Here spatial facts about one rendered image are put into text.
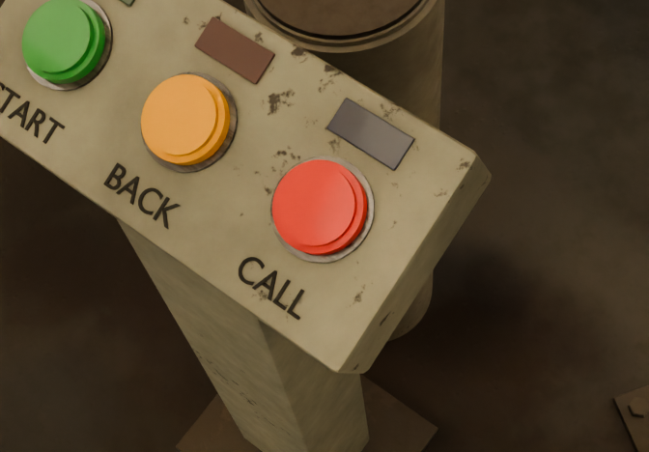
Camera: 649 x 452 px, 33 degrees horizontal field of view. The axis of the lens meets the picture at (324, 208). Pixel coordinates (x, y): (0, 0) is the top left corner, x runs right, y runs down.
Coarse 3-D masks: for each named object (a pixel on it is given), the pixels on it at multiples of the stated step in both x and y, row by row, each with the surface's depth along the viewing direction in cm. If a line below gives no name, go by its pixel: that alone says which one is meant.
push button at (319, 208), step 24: (312, 168) 46; (336, 168) 46; (288, 192) 46; (312, 192) 46; (336, 192) 45; (360, 192) 45; (288, 216) 46; (312, 216) 46; (336, 216) 45; (360, 216) 45; (288, 240) 46; (312, 240) 45; (336, 240) 45
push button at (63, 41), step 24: (72, 0) 51; (48, 24) 50; (72, 24) 50; (96, 24) 50; (24, 48) 51; (48, 48) 50; (72, 48) 50; (96, 48) 50; (48, 72) 50; (72, 72) 50
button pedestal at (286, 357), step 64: (192, 0) 50; (0, 64) 52; (128, 64) 50; (192, 64) 49; (320, 64) 48; (0, 128) 52; (64, 128) 51; (128, 128) 50; (256, 128) 48; (320, 128) 47; (128, 192) 49; (192, 192) 48; (256, 192) 48; (384, 192) 46; (448, 192) 45; (192, 256) 48; (256, 256) 47; (320, 256) 46; (384, 256) 46; (192, 320) 68; (256, 320) 56; (320, 320) 46; (384, 320) 47; (256, 384) 72; (320, 384) 74; (192, 448) 103; (256, 448) 102; (320, 448) 85; (384, 448) 101
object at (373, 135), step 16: (336, 112) 47; (352, 112) 47; (368, 112) 46; (336, 128) 47; (352, 128) 47; (368, 128) 46; (384, 128) 46; (352, 144) 46; (368, 144) 46; (384, 144) 46; (400, 144) 46; (384, 160) 46; (400, 160) 46
